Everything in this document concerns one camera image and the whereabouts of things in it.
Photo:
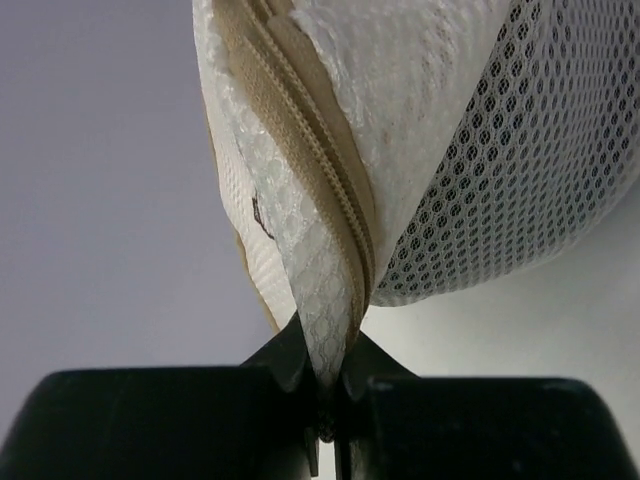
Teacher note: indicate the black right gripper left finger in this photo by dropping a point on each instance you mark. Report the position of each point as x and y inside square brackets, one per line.
[256, 420]

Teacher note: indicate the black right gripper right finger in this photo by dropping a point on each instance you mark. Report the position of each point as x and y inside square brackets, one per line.
[393, 424]

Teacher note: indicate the white mesh laundry bag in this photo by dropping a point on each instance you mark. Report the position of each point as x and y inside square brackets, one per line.
[377, 153]

